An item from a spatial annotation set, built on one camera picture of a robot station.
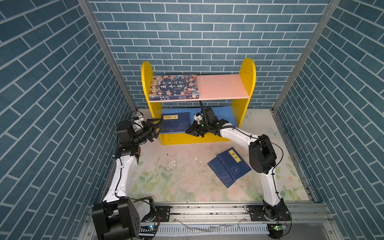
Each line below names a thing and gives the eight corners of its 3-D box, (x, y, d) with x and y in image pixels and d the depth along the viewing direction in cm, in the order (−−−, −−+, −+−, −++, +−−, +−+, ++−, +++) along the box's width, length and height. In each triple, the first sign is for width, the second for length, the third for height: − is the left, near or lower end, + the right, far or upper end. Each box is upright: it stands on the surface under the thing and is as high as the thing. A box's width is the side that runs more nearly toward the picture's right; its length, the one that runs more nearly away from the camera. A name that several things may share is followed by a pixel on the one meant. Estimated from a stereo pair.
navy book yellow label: (235, 181, 87) (236, 179, 85) (217, 157, 97) (217, 154, 94) (250, 170, 91) (251, 168, 89) (231, 148, 101) (232, 146, 98)
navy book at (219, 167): (227, 188, 84) (227, 187, 82) (207, 163, 94) (208, 162, 92) (236, 181, 87) (237, 179, 85) (217, 157, 96) (217, 156, 95)
